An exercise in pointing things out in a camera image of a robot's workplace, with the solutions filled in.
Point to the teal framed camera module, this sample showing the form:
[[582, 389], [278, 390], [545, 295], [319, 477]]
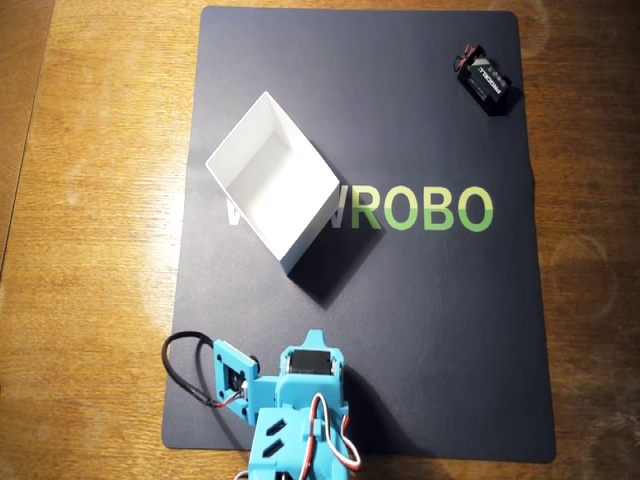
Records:
[[222, 357]]

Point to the teal gripper with servo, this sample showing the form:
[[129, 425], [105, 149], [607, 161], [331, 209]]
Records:
[[311, 363]]

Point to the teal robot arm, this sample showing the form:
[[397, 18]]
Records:
[[300, 465]]

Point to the small black battery pack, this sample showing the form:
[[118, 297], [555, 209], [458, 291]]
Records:
[[487, 80]]

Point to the white open cardboard box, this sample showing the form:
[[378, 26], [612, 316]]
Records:
[[260, 165]]

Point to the black mat with green lettering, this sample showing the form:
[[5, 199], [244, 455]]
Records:
[[425, 325]]

